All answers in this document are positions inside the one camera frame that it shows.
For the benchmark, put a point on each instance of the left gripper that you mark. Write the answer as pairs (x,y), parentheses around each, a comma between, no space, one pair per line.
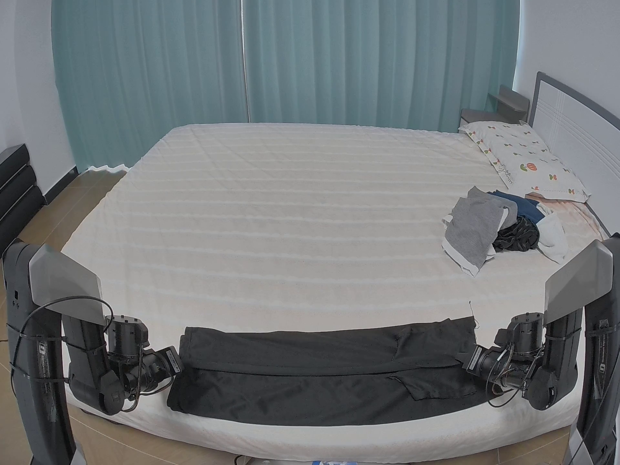
(162,368)

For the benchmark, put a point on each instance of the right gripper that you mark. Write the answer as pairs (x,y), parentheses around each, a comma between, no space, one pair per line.
(484,364)

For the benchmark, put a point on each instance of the black T-shirt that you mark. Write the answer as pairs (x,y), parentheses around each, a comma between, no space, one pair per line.
(315,351)

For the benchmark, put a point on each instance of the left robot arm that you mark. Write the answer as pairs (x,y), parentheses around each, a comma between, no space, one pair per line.
(87,351)

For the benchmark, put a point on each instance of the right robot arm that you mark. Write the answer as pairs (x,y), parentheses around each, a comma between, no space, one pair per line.
(564,337)

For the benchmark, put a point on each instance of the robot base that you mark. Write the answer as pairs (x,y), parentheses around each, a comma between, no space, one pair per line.
(334,462)

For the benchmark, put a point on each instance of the pile of clothes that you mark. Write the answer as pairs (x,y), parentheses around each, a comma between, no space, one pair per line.
(472,230)

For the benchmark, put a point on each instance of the bed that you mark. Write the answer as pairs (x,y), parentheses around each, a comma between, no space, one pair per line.
(290,221)

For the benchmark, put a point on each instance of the white printed pillow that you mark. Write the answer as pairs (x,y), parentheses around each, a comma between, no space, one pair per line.
(525,158)

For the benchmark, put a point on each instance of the black chest of drawers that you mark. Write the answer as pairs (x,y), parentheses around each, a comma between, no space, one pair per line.
(17,196)

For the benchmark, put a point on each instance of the grey bedside table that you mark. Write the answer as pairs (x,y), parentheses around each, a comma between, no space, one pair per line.
(499,107)

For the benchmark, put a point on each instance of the blue-green curtain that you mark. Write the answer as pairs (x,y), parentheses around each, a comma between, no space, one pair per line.
(145,56)
(378,41)

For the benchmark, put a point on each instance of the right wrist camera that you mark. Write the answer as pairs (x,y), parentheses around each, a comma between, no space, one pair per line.
(502,339)

